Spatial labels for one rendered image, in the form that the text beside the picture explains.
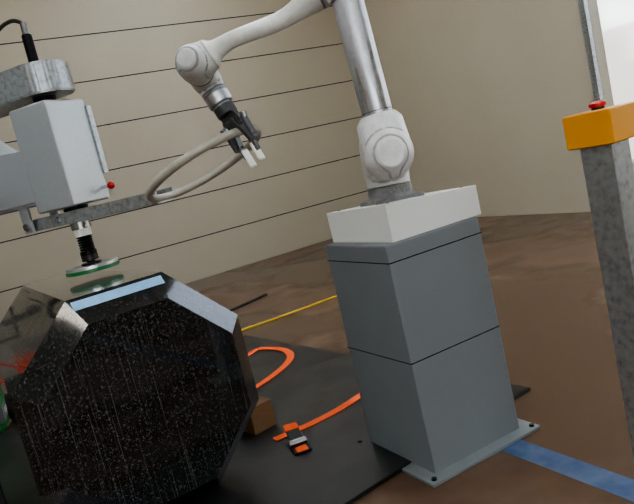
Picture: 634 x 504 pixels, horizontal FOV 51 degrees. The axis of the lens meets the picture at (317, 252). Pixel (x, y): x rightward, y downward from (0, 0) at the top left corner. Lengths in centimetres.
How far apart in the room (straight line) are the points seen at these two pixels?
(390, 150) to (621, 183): 70
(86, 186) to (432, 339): 150
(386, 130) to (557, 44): 488
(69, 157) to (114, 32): 546
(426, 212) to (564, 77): 473
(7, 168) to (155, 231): 507
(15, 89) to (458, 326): 190
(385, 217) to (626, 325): 80
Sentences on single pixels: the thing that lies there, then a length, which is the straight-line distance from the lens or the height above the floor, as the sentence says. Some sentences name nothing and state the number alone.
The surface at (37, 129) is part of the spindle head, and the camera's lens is 283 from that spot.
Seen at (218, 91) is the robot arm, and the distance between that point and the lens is 233.
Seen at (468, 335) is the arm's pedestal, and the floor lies 41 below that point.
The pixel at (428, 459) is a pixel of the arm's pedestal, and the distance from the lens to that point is 235.
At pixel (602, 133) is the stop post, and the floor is 103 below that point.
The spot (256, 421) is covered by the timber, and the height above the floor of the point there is 7.
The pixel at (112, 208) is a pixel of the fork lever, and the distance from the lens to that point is 270.
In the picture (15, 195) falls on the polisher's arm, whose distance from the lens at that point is 298.
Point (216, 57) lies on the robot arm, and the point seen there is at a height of 150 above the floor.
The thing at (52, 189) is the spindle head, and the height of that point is 123.
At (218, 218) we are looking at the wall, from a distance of 818.
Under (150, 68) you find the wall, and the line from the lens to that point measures 818.
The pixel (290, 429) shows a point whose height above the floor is 6.
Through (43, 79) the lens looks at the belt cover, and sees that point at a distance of 283.
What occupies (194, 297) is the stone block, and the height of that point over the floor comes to 73.
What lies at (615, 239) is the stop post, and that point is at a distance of 170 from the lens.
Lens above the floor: 113
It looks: 8 degrees down
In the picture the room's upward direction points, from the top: 13 degrees counter-clockwise
